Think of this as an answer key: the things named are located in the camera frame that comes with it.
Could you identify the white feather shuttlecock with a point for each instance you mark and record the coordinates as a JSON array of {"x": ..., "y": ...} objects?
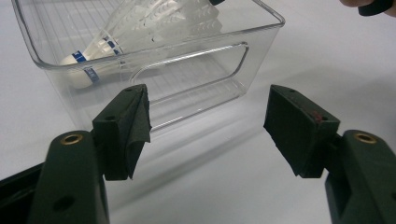
[
  {"x": 77, "y": 70},
  {"x": 186, "y": 31}
]

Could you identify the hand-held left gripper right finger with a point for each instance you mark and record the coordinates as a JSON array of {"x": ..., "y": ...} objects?
[{"x": 358, "y": 174}]

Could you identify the white board sheet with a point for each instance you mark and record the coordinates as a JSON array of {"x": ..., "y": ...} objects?
[{"x": 218, "y": 186}]

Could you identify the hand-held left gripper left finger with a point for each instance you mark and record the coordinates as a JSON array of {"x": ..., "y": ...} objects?
[{"x": 71, "y": 174}]

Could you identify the clear plastic container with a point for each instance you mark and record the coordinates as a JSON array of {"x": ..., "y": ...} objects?
[{"x": 202, "y": 71}]

